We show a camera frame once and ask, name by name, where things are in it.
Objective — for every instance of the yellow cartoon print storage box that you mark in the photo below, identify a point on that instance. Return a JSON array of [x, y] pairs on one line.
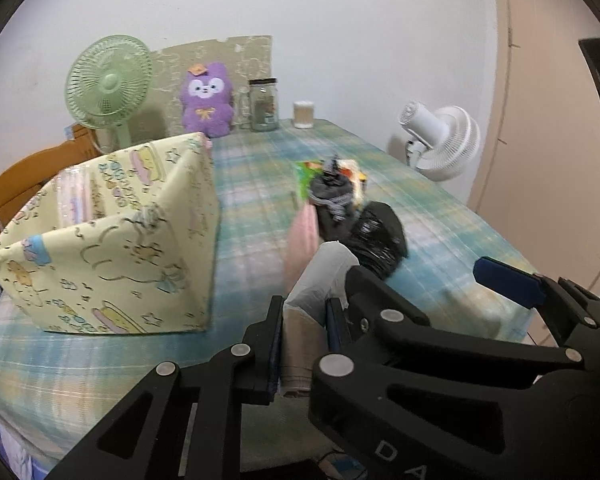
[[130, 260]]

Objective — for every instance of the glass jar with black lid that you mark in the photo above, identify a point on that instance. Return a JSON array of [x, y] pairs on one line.
[[264, 107]]

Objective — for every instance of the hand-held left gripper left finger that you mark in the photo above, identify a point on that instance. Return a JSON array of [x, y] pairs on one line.
[[276, 350]]

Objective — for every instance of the green patterned board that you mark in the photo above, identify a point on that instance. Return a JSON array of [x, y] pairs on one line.
[[250, 60]]

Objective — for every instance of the wooden chair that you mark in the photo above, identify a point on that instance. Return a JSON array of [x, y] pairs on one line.
[[20, 180]]

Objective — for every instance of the black white striped cloth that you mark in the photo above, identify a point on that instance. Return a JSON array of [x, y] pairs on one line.
[[330, 195]]

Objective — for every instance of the green desk fan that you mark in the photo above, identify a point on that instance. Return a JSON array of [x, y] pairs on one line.
[[107, 82]]

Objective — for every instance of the pink plastic packet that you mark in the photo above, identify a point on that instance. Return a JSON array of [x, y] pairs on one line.
[[75, 195]]

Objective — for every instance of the cotton swab container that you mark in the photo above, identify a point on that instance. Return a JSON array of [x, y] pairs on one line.
[[303, 115]]

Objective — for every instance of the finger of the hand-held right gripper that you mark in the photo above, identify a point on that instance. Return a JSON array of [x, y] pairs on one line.
[[380, 305], [505, 280]]

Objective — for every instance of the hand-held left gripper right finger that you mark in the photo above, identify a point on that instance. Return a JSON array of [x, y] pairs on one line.
[[333, 327]]

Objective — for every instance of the pink towel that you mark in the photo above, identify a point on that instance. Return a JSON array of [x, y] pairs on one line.
[[302, 245]]

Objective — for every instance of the black plastic bag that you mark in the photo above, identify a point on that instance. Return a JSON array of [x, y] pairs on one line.
[[380, 232]]

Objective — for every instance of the beige and white sock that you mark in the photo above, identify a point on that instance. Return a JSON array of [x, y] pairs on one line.
[[310, 290]]

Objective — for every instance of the beige door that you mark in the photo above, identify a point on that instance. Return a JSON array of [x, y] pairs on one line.
[[545, 135]]

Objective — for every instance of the plaid tablecloth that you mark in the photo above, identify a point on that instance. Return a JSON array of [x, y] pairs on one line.
[[260, 175]]

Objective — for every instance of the white fan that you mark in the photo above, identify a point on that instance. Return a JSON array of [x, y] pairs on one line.
[[450, 140]]

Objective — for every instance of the purple plush toy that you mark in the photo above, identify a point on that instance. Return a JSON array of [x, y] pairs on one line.
[[205, 105]]

